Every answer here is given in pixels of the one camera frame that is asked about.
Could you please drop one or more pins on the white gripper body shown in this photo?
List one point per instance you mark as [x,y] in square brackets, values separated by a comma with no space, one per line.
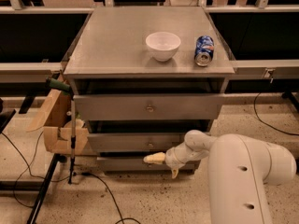
[171,160]

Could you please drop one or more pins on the grey bottom drawer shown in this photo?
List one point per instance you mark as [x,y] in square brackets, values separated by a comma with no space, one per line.
[129,164]

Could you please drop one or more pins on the grey drawer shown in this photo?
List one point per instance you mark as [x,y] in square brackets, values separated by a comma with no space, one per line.
[129,164]
[149,106]
[134,142]

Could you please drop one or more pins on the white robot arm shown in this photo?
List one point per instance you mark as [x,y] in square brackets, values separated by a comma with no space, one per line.
[238,169]

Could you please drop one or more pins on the grey middle drawer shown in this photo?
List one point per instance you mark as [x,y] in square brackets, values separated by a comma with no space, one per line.
[134,142]

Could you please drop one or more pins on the grey top drawer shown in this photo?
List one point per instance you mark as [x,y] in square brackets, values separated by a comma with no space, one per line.
[149,106]

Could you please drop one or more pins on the grey drawer cabinet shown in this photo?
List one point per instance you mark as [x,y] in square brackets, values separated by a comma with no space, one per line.
[111,57]

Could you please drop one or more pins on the blue soda can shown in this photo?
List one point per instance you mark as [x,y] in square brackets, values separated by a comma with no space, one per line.
[204,50]

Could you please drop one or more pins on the cardboard box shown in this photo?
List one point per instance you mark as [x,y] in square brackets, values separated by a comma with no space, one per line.
[54,119]

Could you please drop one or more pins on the white bowl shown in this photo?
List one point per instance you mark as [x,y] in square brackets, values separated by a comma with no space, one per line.
[162,46]

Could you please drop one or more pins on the green handled grabber stick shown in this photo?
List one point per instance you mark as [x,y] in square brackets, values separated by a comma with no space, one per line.
[60,86]

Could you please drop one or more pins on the black table leg frame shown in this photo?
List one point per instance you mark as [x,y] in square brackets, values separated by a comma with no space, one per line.
[40,187]

